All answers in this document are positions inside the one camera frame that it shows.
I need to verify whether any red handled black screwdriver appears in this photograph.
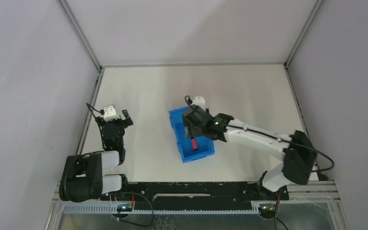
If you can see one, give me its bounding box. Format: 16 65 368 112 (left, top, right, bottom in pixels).
191 137 198 151

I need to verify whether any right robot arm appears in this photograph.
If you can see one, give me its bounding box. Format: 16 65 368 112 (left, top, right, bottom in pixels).
182 105 317 199

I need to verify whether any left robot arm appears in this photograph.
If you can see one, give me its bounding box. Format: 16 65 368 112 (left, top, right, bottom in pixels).
59 109 133 203

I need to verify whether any blue plastic bin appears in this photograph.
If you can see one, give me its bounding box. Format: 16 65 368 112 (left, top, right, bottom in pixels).
169 106 215 163

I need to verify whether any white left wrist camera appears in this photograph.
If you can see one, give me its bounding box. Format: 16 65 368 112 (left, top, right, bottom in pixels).
103 105 121 122

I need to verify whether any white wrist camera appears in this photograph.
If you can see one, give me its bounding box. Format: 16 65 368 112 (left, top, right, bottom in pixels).
103 105 121 122
192 96 206 108

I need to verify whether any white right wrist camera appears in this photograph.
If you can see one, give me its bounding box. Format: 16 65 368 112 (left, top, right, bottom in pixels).
192 96 206 108

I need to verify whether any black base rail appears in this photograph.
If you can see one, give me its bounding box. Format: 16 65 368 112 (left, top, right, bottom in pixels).
100 182 289 211

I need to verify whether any left controller board with wires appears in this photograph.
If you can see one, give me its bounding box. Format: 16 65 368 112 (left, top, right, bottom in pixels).
111 192 155 228

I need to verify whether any controller board with wires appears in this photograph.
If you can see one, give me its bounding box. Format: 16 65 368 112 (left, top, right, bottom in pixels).
111 192 155 228
259 192 289 230

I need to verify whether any white slotted cable duct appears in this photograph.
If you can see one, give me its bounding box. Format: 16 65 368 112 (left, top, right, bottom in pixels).
62 203 261 215

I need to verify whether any right controller board with wires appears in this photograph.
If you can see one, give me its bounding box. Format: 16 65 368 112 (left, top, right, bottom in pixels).
259 192 289 230

